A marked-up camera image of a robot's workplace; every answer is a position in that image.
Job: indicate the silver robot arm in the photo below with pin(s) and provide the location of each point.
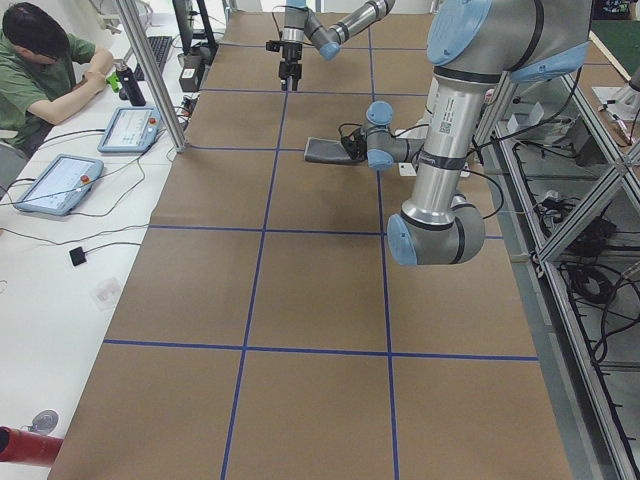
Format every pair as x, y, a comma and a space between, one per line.
471, 45
301, 24

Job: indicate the round metal disc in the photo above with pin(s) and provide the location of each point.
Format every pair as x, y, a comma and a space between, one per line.
44, 423

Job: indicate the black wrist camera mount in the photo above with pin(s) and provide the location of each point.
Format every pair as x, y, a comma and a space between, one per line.
273, 45

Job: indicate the seated person in green shirt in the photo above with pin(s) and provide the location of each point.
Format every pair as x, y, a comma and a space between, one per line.
47, 74

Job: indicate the black keyboard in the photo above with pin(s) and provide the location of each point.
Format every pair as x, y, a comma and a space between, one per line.
161, 46

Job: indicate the red cylinder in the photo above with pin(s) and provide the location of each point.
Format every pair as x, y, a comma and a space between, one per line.
27, 448

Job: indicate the black box with label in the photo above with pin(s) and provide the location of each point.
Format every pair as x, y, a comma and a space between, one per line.
192, 73

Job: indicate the upper teach pendant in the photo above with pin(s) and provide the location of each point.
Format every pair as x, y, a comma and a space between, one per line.
131, 130

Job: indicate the aluminium frame post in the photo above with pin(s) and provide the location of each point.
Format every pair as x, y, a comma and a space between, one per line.
142, 50

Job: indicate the black computer monitor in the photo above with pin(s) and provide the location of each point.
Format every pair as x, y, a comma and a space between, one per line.
193, 23

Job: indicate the lower teach pendant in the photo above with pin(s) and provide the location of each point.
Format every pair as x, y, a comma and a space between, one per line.
61, 186

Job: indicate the black water bottle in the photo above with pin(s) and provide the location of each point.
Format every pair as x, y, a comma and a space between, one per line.
129, 83

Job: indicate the small black square pad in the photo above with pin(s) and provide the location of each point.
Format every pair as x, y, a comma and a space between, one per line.
77, 256

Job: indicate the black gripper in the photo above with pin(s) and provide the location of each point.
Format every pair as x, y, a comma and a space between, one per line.
290, 51

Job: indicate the teach pendant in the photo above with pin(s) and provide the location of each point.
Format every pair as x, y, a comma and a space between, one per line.
131, 130
61, 186

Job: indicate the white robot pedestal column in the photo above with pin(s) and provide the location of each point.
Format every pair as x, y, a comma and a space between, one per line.
420, 129

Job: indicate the pink and grey towel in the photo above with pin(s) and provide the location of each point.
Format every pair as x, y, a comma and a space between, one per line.
332, 152

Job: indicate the green object by bottle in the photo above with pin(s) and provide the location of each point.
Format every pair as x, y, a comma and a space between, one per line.
113, 81

